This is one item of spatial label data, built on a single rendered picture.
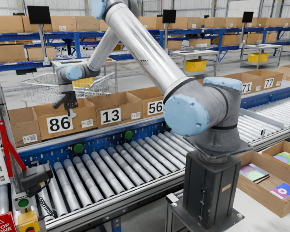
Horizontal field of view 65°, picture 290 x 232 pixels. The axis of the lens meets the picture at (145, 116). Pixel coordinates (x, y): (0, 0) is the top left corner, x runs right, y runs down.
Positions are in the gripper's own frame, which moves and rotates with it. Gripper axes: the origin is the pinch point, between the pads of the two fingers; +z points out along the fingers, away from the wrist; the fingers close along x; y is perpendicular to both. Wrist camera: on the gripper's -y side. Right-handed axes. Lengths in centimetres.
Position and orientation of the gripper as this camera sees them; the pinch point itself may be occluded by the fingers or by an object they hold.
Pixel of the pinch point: (68, 120)
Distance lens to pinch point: 167.1
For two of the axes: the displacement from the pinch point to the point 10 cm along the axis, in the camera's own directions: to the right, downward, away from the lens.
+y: 8.6, -2.0, 4.7
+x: -5.0, -1.2, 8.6
